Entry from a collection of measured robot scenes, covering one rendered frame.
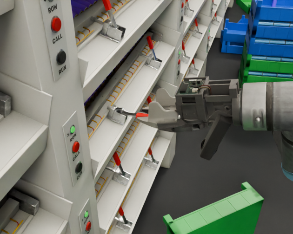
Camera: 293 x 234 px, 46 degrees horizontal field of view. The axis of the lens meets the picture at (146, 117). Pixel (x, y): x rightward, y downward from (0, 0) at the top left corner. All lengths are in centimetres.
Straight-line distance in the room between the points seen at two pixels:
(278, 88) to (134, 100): 35
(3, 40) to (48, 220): 30
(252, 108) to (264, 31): 99
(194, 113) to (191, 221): 43
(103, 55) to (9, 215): 30
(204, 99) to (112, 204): 35
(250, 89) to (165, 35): 53
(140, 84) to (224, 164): 70
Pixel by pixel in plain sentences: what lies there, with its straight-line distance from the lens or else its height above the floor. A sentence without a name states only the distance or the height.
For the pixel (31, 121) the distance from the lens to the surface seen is 47.
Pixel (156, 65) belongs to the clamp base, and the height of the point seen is 55.
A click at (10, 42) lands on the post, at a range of 43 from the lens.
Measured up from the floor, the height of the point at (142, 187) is 16.
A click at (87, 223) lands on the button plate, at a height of 47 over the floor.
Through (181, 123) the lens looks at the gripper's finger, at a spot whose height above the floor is 60.
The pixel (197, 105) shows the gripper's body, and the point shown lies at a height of 64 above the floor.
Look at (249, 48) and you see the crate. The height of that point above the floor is 35.
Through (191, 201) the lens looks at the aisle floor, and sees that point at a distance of 132.
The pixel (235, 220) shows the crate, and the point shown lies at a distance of 110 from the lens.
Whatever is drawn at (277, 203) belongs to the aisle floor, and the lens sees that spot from 139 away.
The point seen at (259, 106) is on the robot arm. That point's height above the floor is 66.
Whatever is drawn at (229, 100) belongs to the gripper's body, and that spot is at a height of 65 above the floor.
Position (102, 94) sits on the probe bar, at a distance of 79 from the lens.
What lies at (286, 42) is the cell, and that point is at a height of 38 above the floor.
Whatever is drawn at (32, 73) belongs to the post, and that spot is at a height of 80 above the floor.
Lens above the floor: 100
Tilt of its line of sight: 36 degrees down
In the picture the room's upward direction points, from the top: straight up
